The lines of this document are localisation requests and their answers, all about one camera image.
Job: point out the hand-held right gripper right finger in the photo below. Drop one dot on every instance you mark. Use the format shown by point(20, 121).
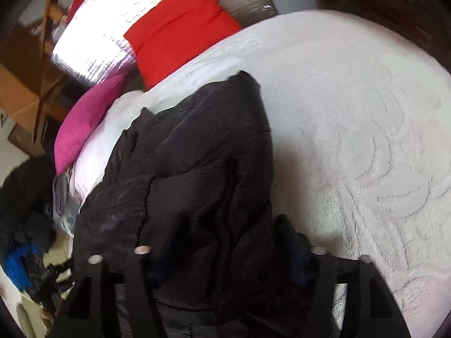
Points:
point(295, 250)

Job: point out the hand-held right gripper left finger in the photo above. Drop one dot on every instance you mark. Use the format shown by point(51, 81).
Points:
point(137, 281)

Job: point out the black quilted jacket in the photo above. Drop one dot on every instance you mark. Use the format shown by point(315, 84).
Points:
point(197, 169)

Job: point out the grey cloth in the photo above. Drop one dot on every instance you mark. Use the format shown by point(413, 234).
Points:
point(63, 197)

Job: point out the blue cloth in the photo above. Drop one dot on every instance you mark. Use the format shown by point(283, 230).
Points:
point(17, 267)

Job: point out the dark fuzzy cloth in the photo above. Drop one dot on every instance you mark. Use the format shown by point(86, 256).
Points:
point(24, 197)

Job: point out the white towel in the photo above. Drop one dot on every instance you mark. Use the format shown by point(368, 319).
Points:
point(352, 112)

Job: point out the pink cloth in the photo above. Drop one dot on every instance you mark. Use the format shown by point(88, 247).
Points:
point(84, 119)

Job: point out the cardboard box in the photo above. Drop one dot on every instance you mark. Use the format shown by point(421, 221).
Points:
point(17, 98)

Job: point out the red folded cloth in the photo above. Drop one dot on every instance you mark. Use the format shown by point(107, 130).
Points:
point(176, 31)

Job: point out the silver foil sheet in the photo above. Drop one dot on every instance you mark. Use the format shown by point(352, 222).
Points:
point(105, 24)

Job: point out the wooden chair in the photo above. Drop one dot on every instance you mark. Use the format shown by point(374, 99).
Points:
point(56, 12)

